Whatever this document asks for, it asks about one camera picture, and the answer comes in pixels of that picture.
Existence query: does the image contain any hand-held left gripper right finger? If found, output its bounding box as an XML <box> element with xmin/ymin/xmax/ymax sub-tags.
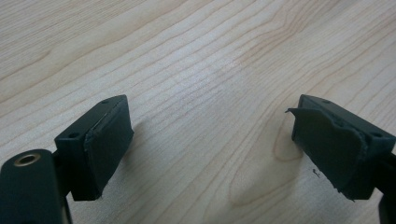
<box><xmin>285</xmin><ymin>93</ymin><xmax>396</xmax><ymax>202</ymax></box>

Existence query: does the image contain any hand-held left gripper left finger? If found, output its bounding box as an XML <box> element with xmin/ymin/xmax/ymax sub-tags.
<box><xmin>54</xmin><ymin>94</ymin><xmax>135</xmax><ymax>202</ymax></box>

